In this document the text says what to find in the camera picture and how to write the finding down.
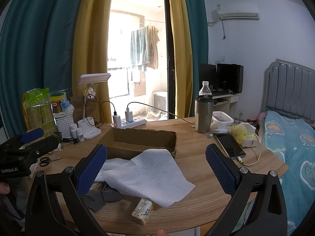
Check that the tissue packet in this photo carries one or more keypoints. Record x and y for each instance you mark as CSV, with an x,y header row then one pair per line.
x,y
142,211

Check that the white desk lamp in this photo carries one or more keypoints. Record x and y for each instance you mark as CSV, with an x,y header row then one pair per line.
x,y
87,123

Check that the yellow plastic bag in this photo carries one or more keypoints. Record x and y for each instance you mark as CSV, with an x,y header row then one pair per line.
x,y
244,134

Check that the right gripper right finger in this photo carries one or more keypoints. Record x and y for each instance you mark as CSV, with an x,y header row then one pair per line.
x,y
268,215

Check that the clear water bottle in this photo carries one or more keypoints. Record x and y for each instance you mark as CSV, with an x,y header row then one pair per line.
x,y
205,90

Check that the left hand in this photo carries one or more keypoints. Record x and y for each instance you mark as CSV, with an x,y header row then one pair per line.
x,y
4,188

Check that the white charger right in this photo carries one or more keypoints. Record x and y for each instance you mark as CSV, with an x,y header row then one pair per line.
x,y
128,116

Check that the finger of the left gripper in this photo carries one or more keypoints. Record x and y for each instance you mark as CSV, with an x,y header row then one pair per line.
x,y
31,135

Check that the black computer monitor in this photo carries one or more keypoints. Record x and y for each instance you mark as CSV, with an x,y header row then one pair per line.
x,y
230,77

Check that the white power strip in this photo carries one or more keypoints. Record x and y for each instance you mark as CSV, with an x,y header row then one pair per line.
x,y
137,121

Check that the black smartphone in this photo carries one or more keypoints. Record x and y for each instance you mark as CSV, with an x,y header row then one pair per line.
x,y
230,146

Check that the white perforated basket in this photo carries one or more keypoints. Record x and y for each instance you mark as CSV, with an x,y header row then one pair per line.
x,y
63,125

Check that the white charger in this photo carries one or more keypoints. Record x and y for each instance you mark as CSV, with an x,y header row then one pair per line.
x,y
116,120
128,116

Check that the brown cardboard box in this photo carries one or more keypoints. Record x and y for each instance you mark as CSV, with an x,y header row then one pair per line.
x,y
128,143

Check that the white air conditioner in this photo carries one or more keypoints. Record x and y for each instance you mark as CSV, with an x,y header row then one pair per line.
x,y
238,11

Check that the white lidded container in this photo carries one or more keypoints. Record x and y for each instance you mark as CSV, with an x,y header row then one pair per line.
x,y
221,120

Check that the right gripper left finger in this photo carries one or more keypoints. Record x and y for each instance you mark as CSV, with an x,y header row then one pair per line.
x,y
44,215

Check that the black scissors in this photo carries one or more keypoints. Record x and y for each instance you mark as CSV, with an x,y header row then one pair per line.
x,y
45,161

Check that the green paper cup package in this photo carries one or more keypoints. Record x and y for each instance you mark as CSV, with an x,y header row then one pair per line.
x,y
37,111

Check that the white pill bottle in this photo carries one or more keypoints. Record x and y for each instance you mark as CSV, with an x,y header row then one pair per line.
x,y
73,128
79,134

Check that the white charger left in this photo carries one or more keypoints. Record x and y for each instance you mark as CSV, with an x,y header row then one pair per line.
x,y
116,120

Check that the white textured cloth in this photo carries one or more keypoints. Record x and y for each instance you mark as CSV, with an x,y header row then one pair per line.
x,y
153,174

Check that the steel travel tumbler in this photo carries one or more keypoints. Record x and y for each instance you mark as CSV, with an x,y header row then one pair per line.
x,y
204,105

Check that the grey bed headboard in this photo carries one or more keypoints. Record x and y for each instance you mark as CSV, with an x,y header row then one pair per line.
x,y
289,90

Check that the grey sock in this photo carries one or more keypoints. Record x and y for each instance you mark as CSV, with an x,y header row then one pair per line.
x,y
99,195

